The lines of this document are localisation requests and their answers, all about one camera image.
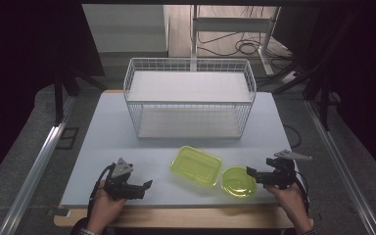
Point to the black curtain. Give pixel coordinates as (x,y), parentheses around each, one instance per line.
(16,65)
(368,81)

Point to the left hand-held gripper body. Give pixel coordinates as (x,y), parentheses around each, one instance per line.
(121,182)

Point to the white cabinet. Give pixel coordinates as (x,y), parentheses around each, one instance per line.
(125,29)

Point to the white metal desk frame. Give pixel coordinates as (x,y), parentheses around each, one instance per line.
(231,24)

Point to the black metal stand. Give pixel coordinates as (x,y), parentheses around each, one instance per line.
(58,98)
(323,104)

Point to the aluminium rail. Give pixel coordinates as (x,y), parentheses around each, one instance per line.
(342,169)
(36,169)

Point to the person's left hand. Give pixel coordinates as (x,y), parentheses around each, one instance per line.
(104,209)

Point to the green round plastic container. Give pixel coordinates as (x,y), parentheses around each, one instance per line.
(239,182)

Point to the person's right hand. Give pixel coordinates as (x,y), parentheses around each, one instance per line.
(290,204)

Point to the green rectangular plastic container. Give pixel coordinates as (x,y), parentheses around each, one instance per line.
(196,165)

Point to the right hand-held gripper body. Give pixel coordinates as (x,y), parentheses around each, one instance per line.
(284,173)

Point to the white power strip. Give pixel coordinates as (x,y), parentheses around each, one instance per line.
(289,76)

